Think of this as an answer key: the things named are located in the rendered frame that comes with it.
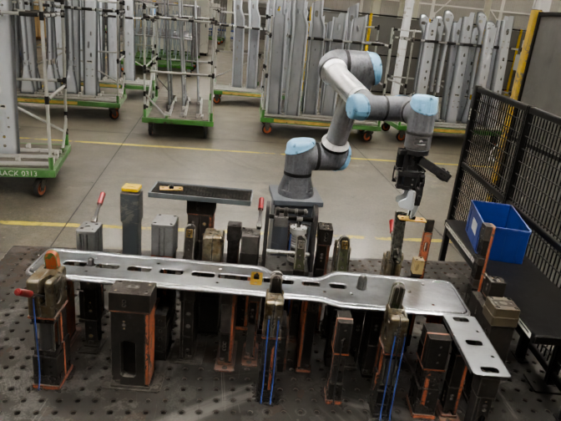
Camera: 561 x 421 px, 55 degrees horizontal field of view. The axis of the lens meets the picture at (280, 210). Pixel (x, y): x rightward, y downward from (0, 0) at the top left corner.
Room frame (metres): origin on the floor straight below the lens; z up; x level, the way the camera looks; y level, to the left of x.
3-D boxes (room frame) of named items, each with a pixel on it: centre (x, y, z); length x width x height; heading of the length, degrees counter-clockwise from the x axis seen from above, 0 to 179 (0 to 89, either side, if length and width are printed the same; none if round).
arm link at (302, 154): (2.14, -0.06, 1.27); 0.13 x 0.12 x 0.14; 107
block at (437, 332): (1.36, -0.49, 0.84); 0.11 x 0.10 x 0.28; 1
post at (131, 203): (1.85, 0.55, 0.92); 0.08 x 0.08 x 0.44; 1
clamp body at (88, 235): (1.68, 0.65, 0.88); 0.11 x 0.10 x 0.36; 1
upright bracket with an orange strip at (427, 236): (1.70, -0.51, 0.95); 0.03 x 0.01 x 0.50; 91
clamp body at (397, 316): (1.33, -0.36, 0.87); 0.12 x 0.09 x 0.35; 1
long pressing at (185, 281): (1.52, 0.08, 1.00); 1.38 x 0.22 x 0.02; 91
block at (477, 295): (1.54, -0.67, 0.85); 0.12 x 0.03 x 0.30; 1
